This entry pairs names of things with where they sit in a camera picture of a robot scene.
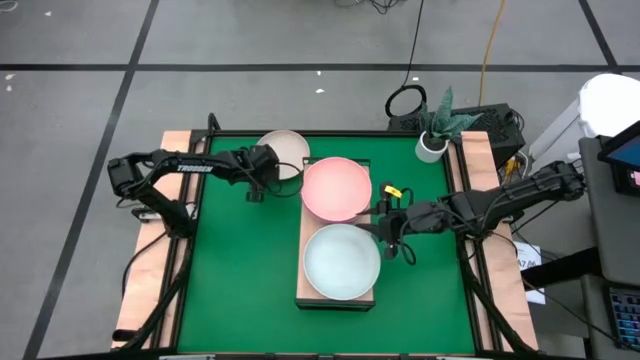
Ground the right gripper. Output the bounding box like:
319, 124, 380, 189
355, 199, 451, 240

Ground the beige plate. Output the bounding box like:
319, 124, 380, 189
255, 129, 312, 182

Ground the pink plate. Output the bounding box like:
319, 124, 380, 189
300, 156, 374, 224

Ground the pale mint plate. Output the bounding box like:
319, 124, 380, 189
302, 223, 382, 302

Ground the white plant pot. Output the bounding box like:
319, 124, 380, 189
414, 130, 450, 165

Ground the wooden side board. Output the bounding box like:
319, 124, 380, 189
110, 130, 207, 350
459, 130, 540, 351

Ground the snake plant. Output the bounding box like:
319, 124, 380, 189
418, 86, 484, 144

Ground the black computer box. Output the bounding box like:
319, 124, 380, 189
388, 102, 527, 169

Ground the white paper sheet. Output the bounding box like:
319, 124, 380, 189
512, 241, 546, 305

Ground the grey cart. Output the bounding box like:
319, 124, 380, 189
579, 134, 640, 360

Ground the tablet screen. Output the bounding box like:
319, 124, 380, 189
597, 119, 640, 196

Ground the white rounded machine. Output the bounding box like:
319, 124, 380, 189
528, 73, 640, 161

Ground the keyboard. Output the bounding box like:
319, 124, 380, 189
607, 287, 640, 351

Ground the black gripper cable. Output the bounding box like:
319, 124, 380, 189
397, 234, 418, 267
267, 160, 305, 199

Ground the black table frame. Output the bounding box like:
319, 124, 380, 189
112, 113, 539, 360

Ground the black floor cable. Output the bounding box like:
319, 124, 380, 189
383, 0, 429, 119

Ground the yellow floor cable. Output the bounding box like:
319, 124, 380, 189
477, 0, 509, 107

